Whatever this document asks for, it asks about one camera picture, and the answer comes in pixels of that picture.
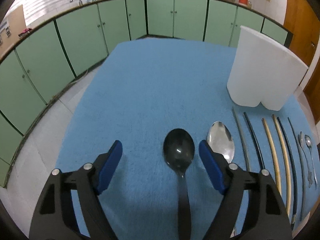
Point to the grey metal chopstick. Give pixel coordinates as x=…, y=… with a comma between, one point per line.
x=243, y=140

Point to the white plastic utensil holder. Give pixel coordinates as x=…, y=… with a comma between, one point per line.
x=263, y=72

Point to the green lower kitchen cabinets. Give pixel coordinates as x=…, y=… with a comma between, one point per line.
x=43, y=63

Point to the light wooden chopstick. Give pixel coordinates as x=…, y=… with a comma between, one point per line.
x=286, y=163
x=274, y=155

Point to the cardboard box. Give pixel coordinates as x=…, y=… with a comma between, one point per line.
x=11, y=27

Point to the brown wooden door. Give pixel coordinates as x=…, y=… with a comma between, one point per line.
x=302, y=22
x=312, y=93

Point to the black plastic ladle spoon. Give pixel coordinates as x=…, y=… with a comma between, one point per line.
x=179, y=151

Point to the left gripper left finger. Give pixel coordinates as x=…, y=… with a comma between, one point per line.
x=69, y=207

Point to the blue table cloth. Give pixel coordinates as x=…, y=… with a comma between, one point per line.
x=143, y=90

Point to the dark grey chopstick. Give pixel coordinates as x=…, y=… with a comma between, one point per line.
x=302, y=174

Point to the small silver teaspoon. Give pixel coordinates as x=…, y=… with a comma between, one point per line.
x=309, y=145

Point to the large silver metal spoon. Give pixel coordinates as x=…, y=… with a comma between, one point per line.
x=220, y=141

